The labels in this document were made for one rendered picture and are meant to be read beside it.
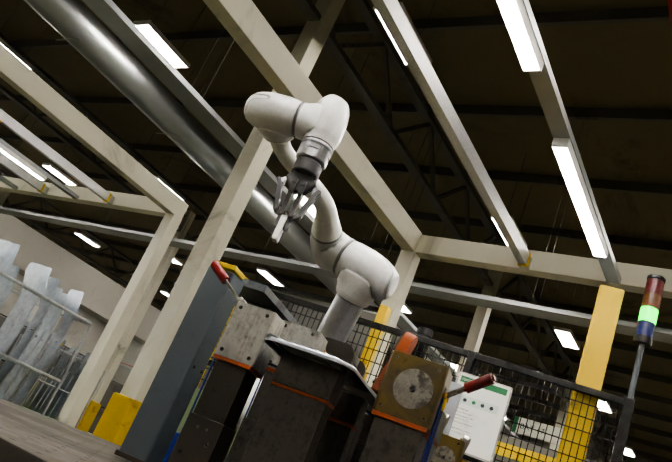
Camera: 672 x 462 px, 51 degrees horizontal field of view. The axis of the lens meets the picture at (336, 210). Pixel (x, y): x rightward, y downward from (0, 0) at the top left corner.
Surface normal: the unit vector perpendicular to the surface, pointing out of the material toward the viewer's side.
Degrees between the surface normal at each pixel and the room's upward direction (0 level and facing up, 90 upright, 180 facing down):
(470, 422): 90
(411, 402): 90
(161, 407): 90
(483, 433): 90
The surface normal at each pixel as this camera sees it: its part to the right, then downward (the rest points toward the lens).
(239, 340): -0.24, -0.47
